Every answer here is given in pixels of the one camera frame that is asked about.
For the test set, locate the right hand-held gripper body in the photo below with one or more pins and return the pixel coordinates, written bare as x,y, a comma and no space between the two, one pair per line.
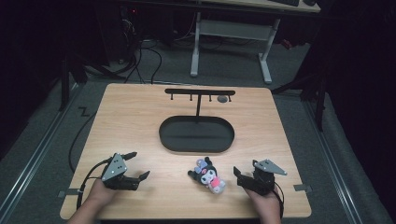
264,175

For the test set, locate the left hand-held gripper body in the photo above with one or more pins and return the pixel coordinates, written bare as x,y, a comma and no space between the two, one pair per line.
114,167

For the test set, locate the black and pink plush doll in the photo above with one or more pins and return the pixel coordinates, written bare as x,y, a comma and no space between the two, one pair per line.
209,176

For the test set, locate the black hook stand with tray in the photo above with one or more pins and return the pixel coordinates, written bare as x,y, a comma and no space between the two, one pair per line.
196,133

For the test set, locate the person's right hand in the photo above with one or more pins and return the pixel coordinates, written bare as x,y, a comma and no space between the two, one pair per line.
264,199

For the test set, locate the person's left hand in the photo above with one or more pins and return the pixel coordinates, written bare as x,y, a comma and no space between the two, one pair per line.
100,193

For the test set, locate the grey round table grommet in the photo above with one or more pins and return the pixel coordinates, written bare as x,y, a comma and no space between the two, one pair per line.
222,99

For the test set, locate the black metal stand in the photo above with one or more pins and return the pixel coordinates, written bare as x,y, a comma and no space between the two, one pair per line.
64,84
320,105

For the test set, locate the small red object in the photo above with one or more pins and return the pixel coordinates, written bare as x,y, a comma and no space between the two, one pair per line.
287,44

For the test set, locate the dark computer tower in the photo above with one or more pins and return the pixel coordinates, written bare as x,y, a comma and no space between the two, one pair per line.
127,31

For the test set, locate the black keyboard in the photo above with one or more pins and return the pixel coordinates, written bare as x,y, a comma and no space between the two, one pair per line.
285,2

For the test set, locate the grey table bracket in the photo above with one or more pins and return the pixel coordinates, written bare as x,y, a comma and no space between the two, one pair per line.
66,193
302,188

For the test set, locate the grey metal floor rail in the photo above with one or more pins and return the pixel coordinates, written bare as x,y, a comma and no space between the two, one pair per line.
37,155
333,161

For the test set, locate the white metal frame desk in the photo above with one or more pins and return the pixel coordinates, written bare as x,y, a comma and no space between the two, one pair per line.
231,29

